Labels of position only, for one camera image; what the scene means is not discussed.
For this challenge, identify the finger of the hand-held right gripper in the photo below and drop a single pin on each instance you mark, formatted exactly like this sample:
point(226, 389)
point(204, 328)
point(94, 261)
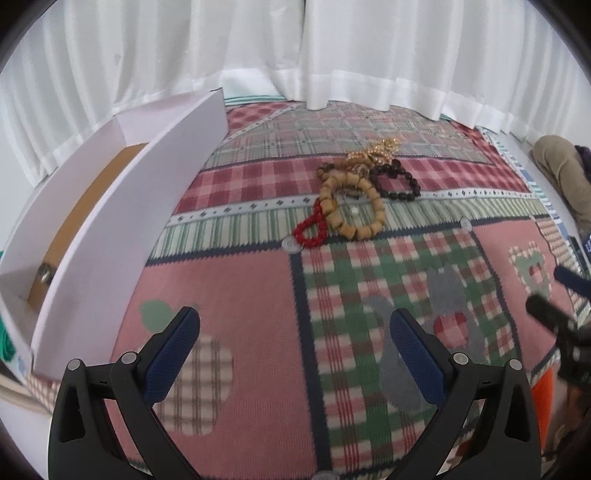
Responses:
point(547, 311)
point(569, 278)

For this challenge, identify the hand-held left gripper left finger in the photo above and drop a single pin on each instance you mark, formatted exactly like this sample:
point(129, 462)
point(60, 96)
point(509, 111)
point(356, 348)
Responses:
point(173, 350)

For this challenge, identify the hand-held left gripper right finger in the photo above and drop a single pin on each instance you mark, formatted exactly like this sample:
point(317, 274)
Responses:
point(415, 355)

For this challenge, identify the white cardboard box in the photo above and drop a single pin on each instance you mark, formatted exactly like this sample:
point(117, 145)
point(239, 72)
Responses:
point(129, 184)

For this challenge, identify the orange object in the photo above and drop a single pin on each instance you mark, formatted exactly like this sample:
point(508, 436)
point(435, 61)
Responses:
point(541, 406)

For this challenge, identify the patchwork plaid blanket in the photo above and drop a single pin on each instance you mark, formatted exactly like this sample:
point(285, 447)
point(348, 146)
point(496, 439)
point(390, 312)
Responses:
point(277, 323)

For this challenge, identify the person's leg in khaki pants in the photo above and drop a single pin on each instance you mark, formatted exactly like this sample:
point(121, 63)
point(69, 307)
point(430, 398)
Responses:
point(556, 161)

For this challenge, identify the purple cloth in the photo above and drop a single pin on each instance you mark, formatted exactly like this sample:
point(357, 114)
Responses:
point(584, 154)

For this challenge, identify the small metal trinket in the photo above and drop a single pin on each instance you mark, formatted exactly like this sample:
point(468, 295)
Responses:
point(46, 273)

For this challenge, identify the green cloth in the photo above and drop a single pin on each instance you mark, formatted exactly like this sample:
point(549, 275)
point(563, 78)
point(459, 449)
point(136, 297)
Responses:
point(5, 341)

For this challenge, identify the white curtain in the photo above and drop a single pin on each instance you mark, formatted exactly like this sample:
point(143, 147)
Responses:
point(323, 50)

